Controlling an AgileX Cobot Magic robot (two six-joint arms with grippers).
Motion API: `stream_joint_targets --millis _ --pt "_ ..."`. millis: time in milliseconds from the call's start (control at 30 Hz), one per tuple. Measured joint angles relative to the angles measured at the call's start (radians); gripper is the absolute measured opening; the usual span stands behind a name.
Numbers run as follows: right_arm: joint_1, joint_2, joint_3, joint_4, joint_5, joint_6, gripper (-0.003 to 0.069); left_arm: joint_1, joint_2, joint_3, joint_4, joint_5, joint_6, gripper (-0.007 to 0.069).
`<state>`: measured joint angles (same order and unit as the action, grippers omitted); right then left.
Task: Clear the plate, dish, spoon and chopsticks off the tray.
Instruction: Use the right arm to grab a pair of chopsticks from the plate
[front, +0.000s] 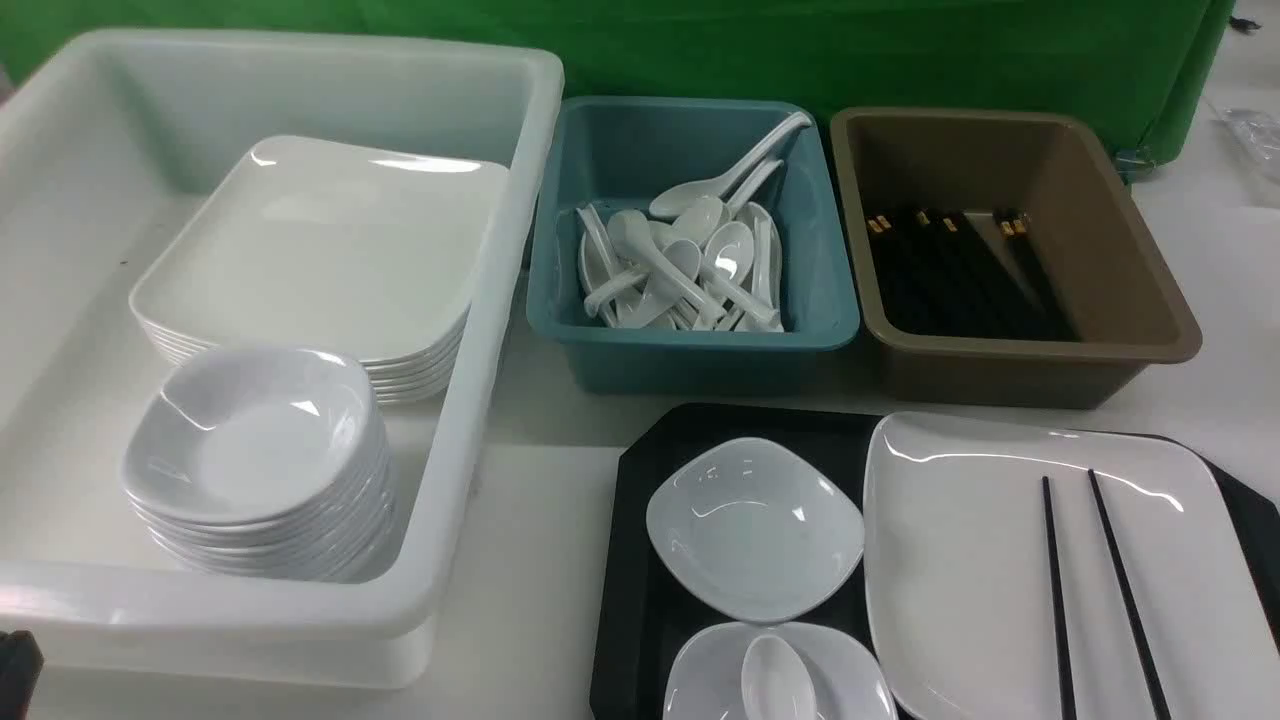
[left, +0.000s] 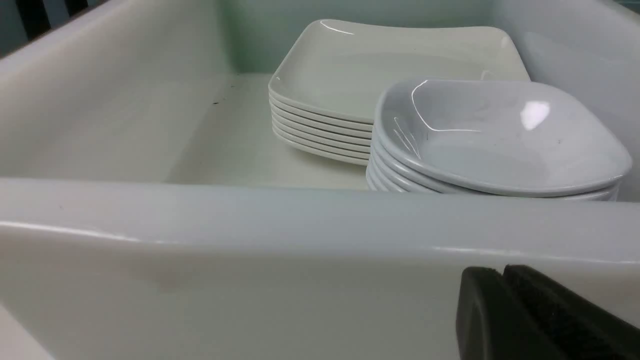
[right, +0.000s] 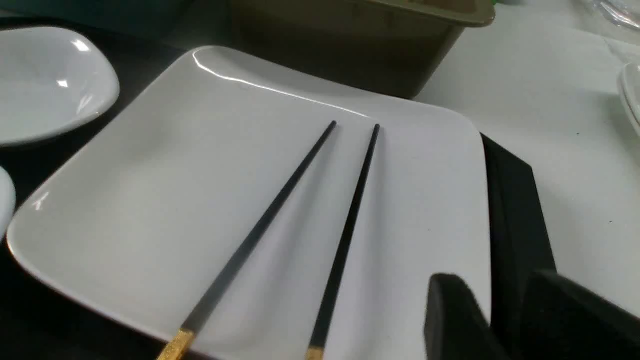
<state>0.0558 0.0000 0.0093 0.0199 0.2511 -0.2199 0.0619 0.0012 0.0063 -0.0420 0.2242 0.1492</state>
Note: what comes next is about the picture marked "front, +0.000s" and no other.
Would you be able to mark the brown plastic bin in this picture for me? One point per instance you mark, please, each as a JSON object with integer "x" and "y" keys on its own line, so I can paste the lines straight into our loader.
{"x": 1112, "y": 280}

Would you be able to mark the white bowl with spoon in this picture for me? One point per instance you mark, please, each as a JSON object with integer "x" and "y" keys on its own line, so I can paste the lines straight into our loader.
{"x": 705, "y": 681}

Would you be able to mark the black serving tray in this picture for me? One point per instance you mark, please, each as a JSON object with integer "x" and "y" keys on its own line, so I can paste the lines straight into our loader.
{"x": 646, "y": 616}

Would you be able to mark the large white plastic tub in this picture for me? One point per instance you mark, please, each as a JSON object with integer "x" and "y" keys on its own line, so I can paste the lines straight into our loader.
{"x": 107, "y": 150}

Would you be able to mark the white ceramic soup spoon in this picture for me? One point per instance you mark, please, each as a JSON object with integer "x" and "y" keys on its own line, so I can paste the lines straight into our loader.
{"x": 775, "y": 682}

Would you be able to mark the stack of white plates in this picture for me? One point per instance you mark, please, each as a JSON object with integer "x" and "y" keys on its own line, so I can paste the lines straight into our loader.
{"x": 370, "y": 253}

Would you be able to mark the large white square plate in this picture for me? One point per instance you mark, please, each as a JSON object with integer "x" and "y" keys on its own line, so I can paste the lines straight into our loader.
{"x": 959, "y": 595}

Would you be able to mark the stack of white bowls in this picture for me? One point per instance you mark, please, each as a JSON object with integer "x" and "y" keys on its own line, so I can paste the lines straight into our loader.
{"x": 264, "y": 461}

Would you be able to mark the clear plastic bag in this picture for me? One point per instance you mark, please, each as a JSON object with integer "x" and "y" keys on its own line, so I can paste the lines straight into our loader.
{"x": 1257, "y": 134}

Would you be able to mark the teal plastic bin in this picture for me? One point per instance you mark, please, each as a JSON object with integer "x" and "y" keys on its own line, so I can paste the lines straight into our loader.
{"x": 619, "y": 152}

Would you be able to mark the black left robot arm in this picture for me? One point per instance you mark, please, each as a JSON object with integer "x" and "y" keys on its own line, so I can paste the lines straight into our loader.
{"x": 22, "y": 661}

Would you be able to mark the green backdrop cloth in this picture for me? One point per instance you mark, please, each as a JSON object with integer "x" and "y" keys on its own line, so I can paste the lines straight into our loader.
{"x": 1133, "y": 71}

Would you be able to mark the pile of white spoons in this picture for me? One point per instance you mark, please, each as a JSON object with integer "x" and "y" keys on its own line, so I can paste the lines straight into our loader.
{"x": 704, "y": 256}

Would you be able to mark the pile of black chopsticks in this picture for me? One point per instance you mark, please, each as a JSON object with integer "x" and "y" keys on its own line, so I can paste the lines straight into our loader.
{"x": 938, "y": 276}

